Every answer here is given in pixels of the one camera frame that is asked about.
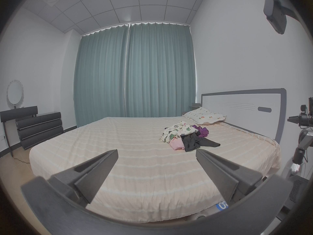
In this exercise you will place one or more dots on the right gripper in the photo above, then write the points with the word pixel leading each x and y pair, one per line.
pixel 307 120

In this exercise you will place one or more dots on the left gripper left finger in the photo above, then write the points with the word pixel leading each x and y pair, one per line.
pixel 93 177

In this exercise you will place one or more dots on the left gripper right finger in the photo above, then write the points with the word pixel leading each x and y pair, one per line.
pixel 227 177

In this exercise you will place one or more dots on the black T-shirt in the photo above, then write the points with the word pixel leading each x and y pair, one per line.
pixel 193 143

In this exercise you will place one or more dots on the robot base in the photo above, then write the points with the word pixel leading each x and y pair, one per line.
pixel 295 192

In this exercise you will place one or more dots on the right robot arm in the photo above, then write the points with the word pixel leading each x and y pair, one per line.
pixel 298 154

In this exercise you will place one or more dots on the purple garment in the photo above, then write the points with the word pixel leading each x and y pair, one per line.
pixel 203 131

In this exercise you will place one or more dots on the bed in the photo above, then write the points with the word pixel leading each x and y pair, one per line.
pixel 146 155

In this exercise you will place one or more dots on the pink garment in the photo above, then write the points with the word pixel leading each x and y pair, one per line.
pixel 176 144

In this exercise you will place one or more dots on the white printed pillow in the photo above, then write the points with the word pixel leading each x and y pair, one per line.
pixel 205 115

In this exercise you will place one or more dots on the white printed pyjama top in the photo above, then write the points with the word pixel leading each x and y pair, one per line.
pixel 174 131

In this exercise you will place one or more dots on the dark chest of drawers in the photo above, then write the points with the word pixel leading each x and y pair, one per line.
pixel 39 131

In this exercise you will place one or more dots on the dark dressing table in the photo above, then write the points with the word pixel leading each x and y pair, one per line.
pixel 17 112

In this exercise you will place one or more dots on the blue-green curtain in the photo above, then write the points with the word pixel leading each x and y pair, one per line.
pixel 159 70
pixel 100 77

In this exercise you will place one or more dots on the round white-framed mirror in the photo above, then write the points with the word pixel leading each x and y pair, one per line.
pixel 14 92

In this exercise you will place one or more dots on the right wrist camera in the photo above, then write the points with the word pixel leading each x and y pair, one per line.
pixel 303 108

